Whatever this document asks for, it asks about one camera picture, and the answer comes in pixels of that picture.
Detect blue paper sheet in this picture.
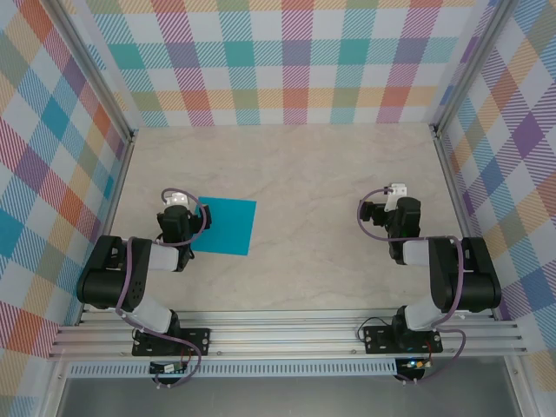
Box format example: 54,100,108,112
189,195,258,256

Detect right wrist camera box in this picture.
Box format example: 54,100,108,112
386,182,410,212

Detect aluminium side rail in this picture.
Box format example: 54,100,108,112
76,136,138,327
432,129,499,321

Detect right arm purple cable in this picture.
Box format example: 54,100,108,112
356,186,468,387

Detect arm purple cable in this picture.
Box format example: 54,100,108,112
356,186,468,387
115,187,209,390

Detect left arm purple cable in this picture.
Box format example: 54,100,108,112
115,187,209,390

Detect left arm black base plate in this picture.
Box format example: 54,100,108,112
131,328,213,358

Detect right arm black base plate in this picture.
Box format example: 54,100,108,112
363,324,444,355

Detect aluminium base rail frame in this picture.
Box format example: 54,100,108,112
47,306,529,361

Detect slotted grey cable duct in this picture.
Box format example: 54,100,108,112
68,358,399,378

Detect aluminium corner post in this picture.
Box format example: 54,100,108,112
427,0,518,140
43,0,138,144

